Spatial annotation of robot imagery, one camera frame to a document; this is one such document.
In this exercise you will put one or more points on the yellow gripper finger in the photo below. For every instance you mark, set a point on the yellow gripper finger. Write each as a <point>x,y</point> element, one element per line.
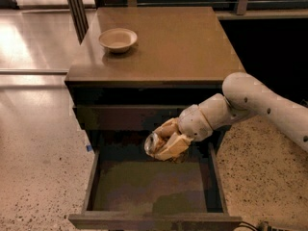
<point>167,129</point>
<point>173,147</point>

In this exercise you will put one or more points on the blue tape piece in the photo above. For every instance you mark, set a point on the blue tape piece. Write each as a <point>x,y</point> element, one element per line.
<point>88,147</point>

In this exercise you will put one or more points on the metal railing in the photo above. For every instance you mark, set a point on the metal railing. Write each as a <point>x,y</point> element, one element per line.
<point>241,19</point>

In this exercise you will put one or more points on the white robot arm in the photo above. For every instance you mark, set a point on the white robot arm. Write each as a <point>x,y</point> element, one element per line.
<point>242,97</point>

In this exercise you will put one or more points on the dark drawer cabinet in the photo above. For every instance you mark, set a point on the dark drawer cabinet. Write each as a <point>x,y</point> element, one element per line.
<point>181,58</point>

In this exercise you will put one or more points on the beige round bowl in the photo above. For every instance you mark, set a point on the beige round bowl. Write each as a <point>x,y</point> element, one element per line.
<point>118,40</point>

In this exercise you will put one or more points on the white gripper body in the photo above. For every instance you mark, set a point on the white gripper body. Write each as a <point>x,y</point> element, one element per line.
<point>194,123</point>

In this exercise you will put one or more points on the crushed orange can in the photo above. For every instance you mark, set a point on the crushed orange can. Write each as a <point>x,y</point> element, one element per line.
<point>154,144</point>

